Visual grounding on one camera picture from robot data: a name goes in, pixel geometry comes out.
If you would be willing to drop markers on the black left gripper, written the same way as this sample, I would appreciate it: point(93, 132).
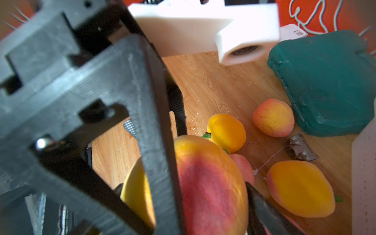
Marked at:
point(80, 49)

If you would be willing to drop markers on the small white box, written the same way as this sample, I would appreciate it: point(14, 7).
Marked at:
point(291, 32)

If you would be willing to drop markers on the yellow peach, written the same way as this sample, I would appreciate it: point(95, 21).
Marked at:
point(214, 194)
point(226, 131)
point(301, 188)

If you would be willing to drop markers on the white plastic basket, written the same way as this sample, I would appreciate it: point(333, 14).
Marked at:
point(364, 181)

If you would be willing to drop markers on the pink peach centre left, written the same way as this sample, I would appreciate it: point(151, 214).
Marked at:
point(245, 168)

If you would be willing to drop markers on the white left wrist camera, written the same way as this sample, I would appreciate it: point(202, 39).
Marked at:
point(238, 33)

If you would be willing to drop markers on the green plastic tool case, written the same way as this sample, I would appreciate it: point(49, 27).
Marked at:
point(330, 80)

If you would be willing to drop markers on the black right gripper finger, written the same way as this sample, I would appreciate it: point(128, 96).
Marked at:
point(264, 217)

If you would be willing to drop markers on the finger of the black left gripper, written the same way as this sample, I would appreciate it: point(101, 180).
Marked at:
point(44, 133)

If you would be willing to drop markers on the orange peach near case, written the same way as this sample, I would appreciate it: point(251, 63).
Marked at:
point(274, 118)

